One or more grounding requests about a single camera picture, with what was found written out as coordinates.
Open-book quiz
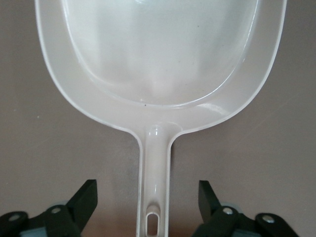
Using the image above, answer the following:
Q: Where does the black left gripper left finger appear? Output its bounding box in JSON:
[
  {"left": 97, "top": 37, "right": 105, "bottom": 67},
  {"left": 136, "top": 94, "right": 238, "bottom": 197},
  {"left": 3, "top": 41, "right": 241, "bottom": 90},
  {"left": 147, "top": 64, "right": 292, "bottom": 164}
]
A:
[{"left": 0, "top": 179, "right": 99, "bottom": 237}]

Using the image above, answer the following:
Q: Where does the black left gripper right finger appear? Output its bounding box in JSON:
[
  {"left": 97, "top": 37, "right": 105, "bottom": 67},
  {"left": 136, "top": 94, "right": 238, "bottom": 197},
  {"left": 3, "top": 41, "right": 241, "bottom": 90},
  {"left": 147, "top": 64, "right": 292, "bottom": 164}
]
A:
[{"left": 194, "top": 180, "right": 316, "bottom": 237}]

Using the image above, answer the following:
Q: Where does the beige plastic dustpan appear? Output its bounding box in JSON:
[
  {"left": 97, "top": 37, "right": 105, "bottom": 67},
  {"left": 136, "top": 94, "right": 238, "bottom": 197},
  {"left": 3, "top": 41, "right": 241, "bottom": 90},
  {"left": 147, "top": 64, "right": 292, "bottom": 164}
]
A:
[{"left": 34, "top": 0, "right": 288, "bottom": 237}]

